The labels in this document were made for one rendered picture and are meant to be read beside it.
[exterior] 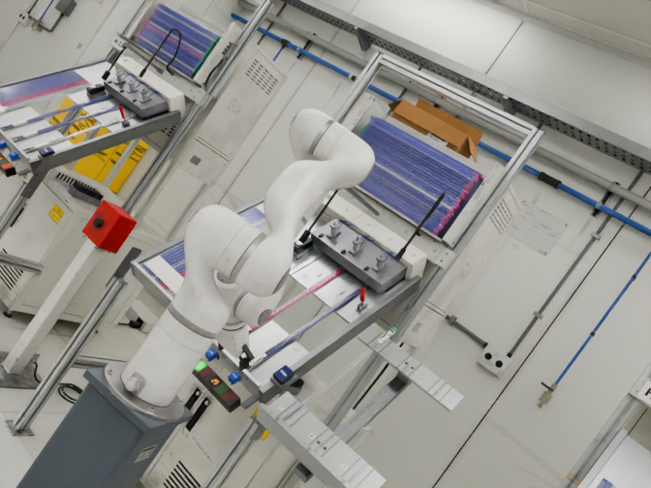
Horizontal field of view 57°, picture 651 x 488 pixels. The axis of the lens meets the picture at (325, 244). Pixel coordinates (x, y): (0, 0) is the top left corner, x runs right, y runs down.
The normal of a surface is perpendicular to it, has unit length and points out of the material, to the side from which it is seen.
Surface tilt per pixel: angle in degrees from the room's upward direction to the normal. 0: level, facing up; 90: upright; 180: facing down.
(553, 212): 90
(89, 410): 90
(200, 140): 90
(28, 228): 90
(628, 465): 45
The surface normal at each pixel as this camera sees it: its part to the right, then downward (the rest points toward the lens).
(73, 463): -0.25, -0.13
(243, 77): 0.70, 0.52
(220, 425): -0.43, -0.26
